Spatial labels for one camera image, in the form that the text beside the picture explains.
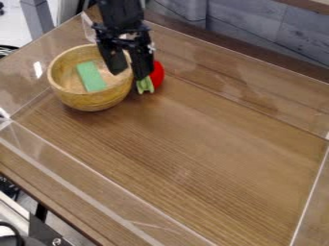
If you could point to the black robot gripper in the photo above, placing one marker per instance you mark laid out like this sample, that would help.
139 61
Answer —
113 40

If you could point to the green rectangular block stick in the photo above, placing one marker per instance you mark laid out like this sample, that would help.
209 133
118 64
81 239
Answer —
90 75

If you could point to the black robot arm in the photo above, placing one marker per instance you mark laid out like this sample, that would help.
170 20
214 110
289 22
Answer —
121 13

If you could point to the brown wooden bowl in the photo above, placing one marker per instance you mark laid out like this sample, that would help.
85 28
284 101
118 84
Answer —
66 83

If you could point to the red plush strawberry toy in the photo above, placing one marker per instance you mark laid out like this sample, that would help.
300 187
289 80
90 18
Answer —
150 83

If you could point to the grey table leg post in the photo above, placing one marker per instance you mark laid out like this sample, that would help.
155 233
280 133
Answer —
38 17

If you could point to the clear acrylic tray enclosure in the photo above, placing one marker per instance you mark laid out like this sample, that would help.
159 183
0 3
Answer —
216 162

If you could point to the black clamp bracket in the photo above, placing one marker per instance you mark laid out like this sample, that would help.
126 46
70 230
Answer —
42 235

